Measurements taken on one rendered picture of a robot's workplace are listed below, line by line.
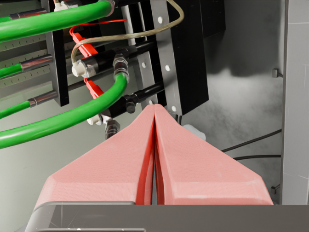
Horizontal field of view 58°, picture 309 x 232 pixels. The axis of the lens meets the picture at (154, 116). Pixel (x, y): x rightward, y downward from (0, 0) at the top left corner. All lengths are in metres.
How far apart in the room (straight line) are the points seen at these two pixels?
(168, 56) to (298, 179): 0.28
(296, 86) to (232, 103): 0.24
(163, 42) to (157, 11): 0.05
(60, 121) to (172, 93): 0.29
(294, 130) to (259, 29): 0.20
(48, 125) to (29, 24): 0.08
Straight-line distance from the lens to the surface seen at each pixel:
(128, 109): 0.45
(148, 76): 0.54
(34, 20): 0.24
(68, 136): 0.76
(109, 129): 0.38
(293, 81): 0.41
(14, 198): 0.77
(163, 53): 0.49
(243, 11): 0.56
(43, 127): 0.25
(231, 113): 0.64
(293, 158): 0.46
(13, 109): 0.61
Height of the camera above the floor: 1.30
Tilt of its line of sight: 34 degrees down
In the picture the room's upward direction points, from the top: 119 degrees counter-clockwise
